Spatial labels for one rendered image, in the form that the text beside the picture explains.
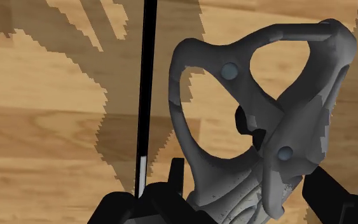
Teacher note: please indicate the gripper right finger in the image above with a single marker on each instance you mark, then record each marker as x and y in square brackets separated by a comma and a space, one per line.
[330, 198]

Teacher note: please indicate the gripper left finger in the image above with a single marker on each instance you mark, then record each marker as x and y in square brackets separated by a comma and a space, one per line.
[163, 204]

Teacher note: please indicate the thin black rod, white tip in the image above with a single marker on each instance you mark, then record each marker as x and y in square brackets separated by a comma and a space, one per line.
[146, 93]

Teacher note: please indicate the dark grey looped kitchen tool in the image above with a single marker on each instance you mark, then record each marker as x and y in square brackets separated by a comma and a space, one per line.
[259, 102]

